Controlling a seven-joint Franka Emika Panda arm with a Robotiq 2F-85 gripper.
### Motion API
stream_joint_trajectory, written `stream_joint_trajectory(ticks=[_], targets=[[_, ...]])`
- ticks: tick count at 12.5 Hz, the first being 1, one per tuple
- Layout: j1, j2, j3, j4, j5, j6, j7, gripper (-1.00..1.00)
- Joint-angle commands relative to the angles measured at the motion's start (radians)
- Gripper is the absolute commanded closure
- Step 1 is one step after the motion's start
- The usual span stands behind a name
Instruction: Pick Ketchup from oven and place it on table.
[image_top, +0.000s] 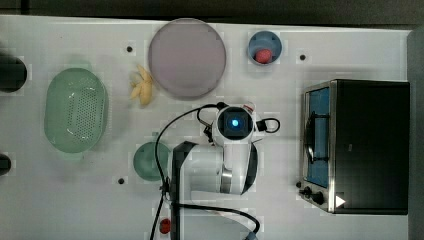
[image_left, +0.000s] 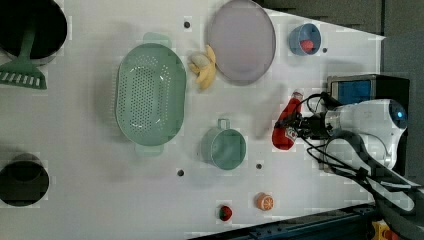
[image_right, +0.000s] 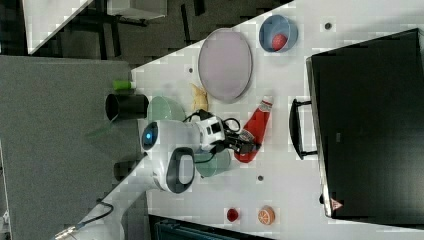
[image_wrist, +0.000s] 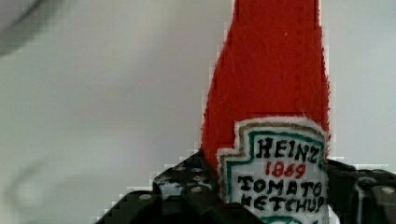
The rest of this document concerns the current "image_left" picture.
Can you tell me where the small black pot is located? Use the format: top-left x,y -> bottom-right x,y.
0,153 -> 50,207

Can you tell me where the orange toy slice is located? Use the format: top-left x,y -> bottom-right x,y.
256,193 -> 274,211

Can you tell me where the green slotted spatula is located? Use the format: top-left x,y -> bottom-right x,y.
0,23 -> 47,90

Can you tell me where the green mug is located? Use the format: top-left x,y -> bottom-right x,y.
200,118 -> 247,170

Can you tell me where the red toy fruit in bowl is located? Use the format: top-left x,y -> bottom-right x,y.
300,40 -> 314,53

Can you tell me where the silver black toaster oven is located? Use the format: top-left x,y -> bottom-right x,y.
324,74 -> 409,174

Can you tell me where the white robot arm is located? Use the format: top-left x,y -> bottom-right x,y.
272,98 -> 423,240

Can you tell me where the large black pot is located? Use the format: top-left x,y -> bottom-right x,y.
0,0 -> 68,65

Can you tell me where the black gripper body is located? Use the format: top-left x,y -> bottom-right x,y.
293,114 -> 329,140

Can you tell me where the red toy strawberry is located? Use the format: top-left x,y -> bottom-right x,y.
218,205 -> 233,221

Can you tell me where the blue bowl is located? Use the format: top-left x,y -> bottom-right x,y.
289,23 -> 322,56

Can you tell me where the lilac round plate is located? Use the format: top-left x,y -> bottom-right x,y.
207,0 -> 276,85

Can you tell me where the red ketchup bottle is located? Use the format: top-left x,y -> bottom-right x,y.
272,89 -> 303,150

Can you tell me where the yellow toy banana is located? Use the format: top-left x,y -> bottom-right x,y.
188,45 -> 217,90

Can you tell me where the green colander basket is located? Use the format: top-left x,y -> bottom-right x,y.
115,32 -> 186,157

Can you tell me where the dark blue frame rail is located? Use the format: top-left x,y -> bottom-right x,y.
190,204 -> 380,240

